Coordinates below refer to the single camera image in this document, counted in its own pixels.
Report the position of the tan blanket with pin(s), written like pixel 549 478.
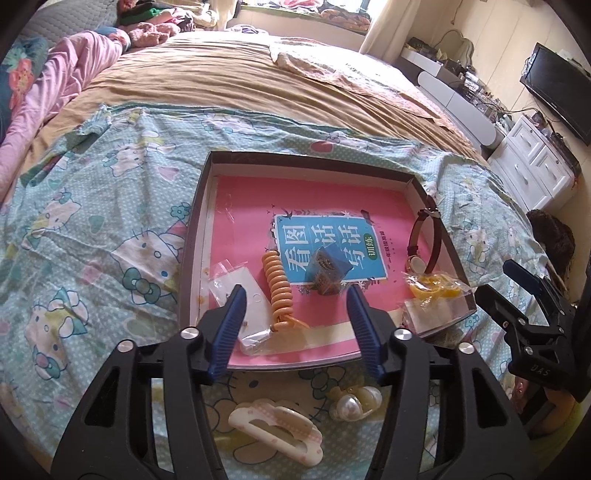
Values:
pixel 207 78

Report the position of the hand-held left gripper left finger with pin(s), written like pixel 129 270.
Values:
pixel 226 332

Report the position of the blue packet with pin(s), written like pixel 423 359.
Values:
pixel 328 272

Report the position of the black television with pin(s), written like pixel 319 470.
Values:
pixel 561 92

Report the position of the person's right hand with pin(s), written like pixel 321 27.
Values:
pixel 520 388

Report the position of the cartoon cat print blanket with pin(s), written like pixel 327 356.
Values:
pixel 92 230

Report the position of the cream cloud hair clip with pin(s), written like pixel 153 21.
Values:
pixel 277 438

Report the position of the white dresser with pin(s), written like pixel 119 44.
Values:
pixel 531 161

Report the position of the pink quilt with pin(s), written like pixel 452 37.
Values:
pixel 60 74

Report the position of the pink plush toy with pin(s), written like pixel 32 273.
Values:
pixel 150 34

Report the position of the bagged yellow hair accessory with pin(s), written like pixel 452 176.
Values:
pixel 434 286

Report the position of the grey quilted headboard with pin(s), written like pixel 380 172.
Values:
pixel 69 16

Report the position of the white dressing table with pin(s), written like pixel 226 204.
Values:
pixel 461 106

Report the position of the clothes on window seat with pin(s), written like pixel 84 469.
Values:
pixel 332 11

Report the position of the cloud shaped mirror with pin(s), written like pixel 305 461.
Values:
pixel 455 46

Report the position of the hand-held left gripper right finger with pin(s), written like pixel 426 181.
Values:
pixel 364 332

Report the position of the small white packet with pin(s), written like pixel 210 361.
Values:
pixel 221 286

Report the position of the lime green cushion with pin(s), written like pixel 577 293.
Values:
pixel 572 415

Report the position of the clutter of cosmetics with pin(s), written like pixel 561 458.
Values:
pixel 480 87

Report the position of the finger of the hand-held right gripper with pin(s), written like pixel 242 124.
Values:
pixel 526 279
pixel 498 307

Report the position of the pearl claw hair clip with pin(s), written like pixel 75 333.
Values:
pixel 351 406

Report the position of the cream curtain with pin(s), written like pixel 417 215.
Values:
pixel 397 27

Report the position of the pink floral cloth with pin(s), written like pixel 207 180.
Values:
pixel 346 74

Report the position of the white window seat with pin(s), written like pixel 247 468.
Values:
pixel 300 32

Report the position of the pile of clothes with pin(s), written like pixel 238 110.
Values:
pixel 175 14

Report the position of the dark cardboard box tray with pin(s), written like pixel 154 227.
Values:
pixel 191 258

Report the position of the blue floral pillow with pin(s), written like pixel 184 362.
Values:
pixel 18 69

